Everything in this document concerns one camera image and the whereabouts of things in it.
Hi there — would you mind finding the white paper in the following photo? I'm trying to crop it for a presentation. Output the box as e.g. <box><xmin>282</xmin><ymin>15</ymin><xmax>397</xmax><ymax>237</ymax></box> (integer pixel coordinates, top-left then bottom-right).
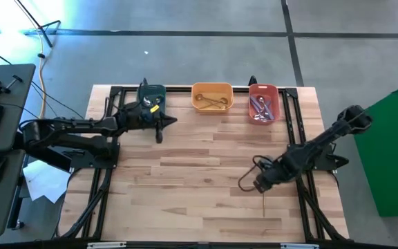
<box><xmin>23</xmin><ymin>160</ymin><xmax>69</xmax><ymax>204</ymax></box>

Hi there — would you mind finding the black edge rail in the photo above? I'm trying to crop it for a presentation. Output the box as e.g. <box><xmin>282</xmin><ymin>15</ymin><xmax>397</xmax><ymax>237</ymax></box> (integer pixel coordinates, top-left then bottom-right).
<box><xmin>0</xmin><ymin>237</ymin><xmax>398</xmax><ymax>249</ymax></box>

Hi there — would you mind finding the yellow plastic bin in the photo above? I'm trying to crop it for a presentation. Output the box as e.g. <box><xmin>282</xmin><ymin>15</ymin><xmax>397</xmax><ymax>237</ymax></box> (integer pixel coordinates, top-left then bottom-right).
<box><xmin>191</xmin><ymin>82</ymin><xmax>234</xmax><ymax>114</ymax></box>

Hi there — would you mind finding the black cable bundle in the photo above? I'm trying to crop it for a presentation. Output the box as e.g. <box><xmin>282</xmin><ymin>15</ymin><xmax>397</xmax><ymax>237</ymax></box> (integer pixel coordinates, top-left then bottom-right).
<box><xmin>294</xmin><ymin>171</ymin><xmax>347</xmax><ymax>242</ymax></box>
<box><xmin>56</xmin><ymin>167</ymin><xmax>114</xmax><ymax>239</ymax></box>

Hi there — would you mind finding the green board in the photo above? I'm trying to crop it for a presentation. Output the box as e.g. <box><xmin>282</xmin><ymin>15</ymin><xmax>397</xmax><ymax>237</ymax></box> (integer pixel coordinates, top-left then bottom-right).
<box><xmin>353</xmin><ymin>75</ymin><xmax>398</xmax><ymax>218</ymax></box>

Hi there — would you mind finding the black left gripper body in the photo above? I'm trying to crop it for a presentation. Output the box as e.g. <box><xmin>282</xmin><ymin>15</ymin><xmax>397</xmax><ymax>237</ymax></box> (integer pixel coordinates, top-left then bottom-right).
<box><xmin>119</xmin><ymin>102</ymin><xmax>161</xmax><ymax>131</ymax></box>

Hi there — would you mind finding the silver bracket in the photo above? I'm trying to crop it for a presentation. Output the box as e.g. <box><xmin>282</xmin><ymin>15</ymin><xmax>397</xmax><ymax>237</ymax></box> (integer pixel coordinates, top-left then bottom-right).
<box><xmin>280</xmin><ymin>243</ymin><xmax>321</xmax><ymax>249</ymax></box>
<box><xmin>86</xmin><ymin>241</ymin><xmax>128</xmax><ymax>249</ymax></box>

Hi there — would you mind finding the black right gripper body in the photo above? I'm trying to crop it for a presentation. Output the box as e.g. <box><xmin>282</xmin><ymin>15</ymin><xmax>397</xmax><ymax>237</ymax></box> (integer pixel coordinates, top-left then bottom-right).
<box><xmin>254</xmin><ymin>159</ymin><xmax>288</xmax><ymax>194</ymax></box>

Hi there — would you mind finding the red-orange plastic bin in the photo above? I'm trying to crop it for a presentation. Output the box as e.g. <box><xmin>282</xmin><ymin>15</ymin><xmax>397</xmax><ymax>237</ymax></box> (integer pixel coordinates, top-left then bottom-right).
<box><xmin>247</xmin><ymin>83</ymin><xmax>281</xmax><ymax>125</ymax></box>

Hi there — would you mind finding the black aluminium table frame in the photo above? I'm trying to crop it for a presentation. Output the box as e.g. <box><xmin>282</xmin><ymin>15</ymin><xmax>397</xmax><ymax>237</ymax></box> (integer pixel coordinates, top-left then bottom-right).
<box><xmin>81</xmin><ymin>85</ymin><xmax>350</xmax><ymax>243</ymax></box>

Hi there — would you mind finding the black floor stand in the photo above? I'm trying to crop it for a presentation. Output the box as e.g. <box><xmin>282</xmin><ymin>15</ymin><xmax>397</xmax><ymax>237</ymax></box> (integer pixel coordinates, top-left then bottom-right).
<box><xmin>14</xmin><ymin>0</ymin><xmax>62</xmax><ymax>48</ymax></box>

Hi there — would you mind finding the dark right gripper cable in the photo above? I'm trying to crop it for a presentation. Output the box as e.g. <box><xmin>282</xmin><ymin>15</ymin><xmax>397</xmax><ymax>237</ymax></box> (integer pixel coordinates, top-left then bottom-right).
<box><xmin>237</xmin><ymin>154</ymin><xmax>267</xmax><ymax>193</ymax></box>

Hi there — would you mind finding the dark green plastic bin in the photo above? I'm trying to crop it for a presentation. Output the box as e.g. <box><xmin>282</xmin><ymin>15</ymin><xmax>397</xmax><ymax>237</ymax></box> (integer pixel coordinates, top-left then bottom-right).
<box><xmin>136</xmin><ymin>84</ymin><xmax>167</xmax><ymax>115</ymax></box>

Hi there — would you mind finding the yellow cable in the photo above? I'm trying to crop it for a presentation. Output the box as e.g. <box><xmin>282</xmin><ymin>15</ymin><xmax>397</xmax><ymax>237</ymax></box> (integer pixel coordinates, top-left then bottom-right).
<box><xmin>31</xmin><ymin>29</ymin><xmax>47</xmax><ymax>120</ymax></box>

